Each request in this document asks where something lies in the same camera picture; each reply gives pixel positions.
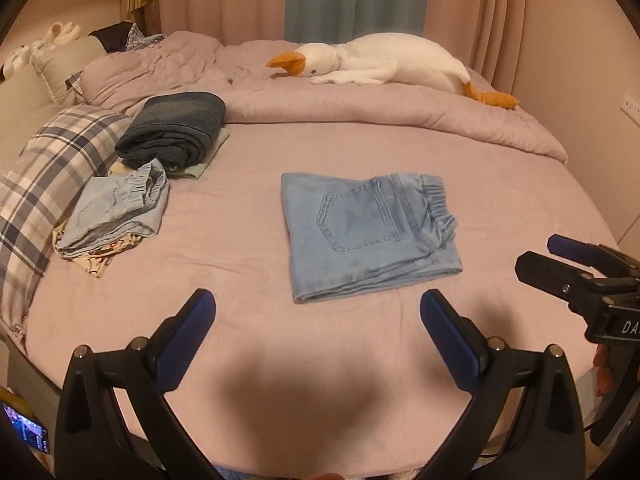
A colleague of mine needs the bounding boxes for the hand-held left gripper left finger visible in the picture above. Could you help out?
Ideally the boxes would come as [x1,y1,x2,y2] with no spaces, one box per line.
[54,288,217,480]

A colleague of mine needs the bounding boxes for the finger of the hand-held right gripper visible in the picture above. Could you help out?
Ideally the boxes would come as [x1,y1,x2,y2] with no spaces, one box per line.
[546,234,640,268]
[515,251,601,306]

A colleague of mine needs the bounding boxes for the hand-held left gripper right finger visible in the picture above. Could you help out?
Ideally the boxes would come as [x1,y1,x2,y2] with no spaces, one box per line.
[420,288,586,480]

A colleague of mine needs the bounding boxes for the light blue denim pants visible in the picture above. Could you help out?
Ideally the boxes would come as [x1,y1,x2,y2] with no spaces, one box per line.
[280,172,463,304]

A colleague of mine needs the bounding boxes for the person's right hand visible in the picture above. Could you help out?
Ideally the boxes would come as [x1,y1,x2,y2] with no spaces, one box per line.
[593,344,615,397]

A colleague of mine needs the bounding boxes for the floral folded cloth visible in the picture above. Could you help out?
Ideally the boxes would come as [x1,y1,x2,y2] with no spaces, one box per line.
[52,230,146,279]

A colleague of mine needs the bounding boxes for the light blue folded shorts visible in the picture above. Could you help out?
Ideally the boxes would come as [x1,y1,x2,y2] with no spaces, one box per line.
[56,158,170,256]

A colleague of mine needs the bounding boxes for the smartphone with lit screen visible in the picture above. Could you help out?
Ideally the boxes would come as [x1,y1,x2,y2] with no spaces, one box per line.
[2,400,51,456]

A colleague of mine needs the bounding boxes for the light green folded cloth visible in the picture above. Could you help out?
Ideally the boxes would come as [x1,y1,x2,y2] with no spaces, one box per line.
[167,127,231,181]

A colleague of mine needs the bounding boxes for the blue plaid pillow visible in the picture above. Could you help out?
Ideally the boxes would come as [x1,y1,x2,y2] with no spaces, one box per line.
[0,105,133,341]

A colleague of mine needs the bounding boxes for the dark blue folded jeans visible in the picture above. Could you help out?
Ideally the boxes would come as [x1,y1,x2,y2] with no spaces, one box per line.
[115,91,227,171]

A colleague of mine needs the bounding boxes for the white goose plush toy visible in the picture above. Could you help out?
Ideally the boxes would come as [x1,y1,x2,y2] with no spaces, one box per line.
[265,33,521,110]

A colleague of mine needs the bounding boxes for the pink curtain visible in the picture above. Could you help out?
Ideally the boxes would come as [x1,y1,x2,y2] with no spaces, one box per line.
[422,0,531,91]
[152,0,291,46]

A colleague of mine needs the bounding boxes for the pink quilted duvet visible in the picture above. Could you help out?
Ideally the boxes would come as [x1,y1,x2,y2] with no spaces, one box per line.
[80,30,568,163]

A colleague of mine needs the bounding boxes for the beige headboard cushion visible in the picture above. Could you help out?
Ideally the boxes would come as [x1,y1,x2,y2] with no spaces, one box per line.
[0,62,66,176]

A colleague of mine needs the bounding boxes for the grey pillow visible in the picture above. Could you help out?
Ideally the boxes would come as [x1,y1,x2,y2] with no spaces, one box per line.
[31,35,108,108]

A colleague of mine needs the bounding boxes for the blue checked shirt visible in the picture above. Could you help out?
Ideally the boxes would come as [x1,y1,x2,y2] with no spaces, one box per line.
[125,25,168,53]

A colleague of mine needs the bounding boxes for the black garment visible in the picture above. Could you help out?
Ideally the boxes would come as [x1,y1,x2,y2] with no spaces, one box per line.
[89,21,138,53]

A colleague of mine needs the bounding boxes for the teal curtain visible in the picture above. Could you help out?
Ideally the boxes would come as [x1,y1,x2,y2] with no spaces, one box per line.
[282,0,433,43]

